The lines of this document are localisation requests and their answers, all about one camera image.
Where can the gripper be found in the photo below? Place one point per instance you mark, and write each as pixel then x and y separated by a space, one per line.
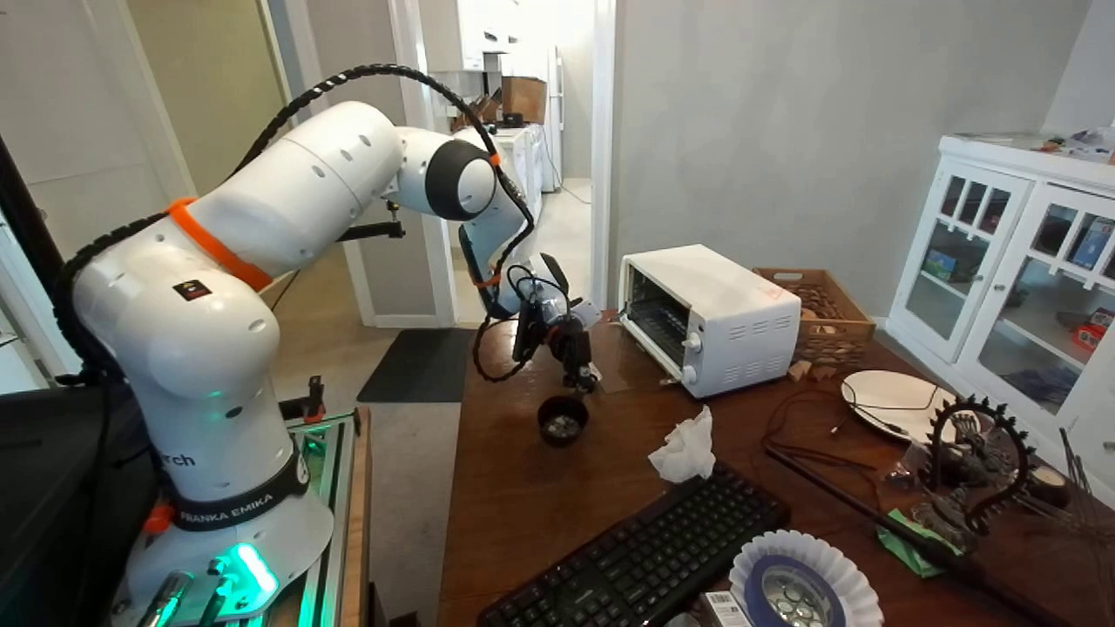
pixel 568 338

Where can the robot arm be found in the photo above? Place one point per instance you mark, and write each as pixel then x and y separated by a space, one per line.
pixel 261 200

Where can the small black pot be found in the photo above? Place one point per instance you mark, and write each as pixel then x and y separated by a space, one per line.
pixel 563 420

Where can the toaster oven glass door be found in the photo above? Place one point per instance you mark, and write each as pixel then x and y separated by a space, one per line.
pixel 631 364

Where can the white oven knob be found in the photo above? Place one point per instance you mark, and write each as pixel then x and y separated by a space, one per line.
pixel 689 374
pixel 692 342

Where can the white toaster oven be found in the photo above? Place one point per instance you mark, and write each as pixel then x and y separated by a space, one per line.
pixel 740 322

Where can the crumpled white tissue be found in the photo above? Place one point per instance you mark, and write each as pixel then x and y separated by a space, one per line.
pixel 684 448

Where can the black floor mat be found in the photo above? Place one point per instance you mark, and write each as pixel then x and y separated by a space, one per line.
pixel 418 366

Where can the black keyboard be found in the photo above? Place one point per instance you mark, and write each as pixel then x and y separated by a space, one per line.
pixel 645 549

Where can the small wooden block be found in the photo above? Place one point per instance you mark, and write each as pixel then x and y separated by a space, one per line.
pixel 799 370

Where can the wicker basket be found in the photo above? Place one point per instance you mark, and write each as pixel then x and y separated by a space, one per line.
pixel 832 326

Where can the white refrigerator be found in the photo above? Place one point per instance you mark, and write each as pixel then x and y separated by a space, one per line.
pixel 554 122

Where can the black and orange clamp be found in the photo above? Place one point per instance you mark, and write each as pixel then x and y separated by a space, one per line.
pixel 312 401

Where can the small white packet box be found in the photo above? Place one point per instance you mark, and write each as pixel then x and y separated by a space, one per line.
pixel 725 610

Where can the blue tape roll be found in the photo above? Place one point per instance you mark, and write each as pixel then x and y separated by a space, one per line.
pixel 766 583

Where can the brown cardboard box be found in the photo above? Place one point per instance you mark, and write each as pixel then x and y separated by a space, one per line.
pixel 524 99

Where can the white plate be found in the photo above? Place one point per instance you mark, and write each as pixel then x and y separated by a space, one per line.
pixel 888 401

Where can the long black stick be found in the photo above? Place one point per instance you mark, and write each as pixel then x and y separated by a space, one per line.
pixel 871 509

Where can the stack of white coffee filters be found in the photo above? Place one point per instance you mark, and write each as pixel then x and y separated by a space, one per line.
pixel 849 570

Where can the green sticky note pad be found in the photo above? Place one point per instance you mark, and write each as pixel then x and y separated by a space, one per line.
pixel 902 544

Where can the dark metal statue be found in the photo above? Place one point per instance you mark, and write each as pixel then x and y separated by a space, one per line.
pixel 980 466

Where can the white glass-door cabinet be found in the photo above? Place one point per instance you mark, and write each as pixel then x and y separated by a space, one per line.
pixel 1002 287

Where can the small candle holder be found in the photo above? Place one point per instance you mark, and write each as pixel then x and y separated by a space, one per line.
pixel 1048 485

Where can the black monitor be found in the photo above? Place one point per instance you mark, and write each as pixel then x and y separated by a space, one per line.
pixel 52 505

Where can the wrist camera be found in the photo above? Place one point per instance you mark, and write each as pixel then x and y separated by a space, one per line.
pixel 528 331

